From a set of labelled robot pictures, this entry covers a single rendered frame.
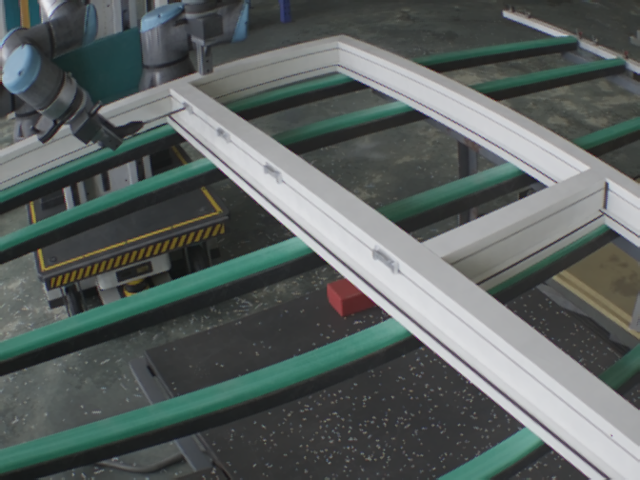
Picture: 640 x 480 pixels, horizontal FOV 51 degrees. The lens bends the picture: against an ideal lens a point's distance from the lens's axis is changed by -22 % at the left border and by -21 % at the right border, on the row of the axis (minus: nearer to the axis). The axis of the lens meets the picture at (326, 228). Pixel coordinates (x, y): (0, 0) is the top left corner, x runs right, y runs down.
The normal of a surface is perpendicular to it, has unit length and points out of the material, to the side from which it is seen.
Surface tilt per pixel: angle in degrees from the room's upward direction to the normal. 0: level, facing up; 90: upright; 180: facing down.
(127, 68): 90
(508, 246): 90
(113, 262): 90
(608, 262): 0
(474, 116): 90
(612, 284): 0
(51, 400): 0
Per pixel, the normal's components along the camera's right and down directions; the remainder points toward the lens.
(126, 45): 0.44, 0.44
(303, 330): -0.07, -0.86
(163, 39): 0.10, 0.51
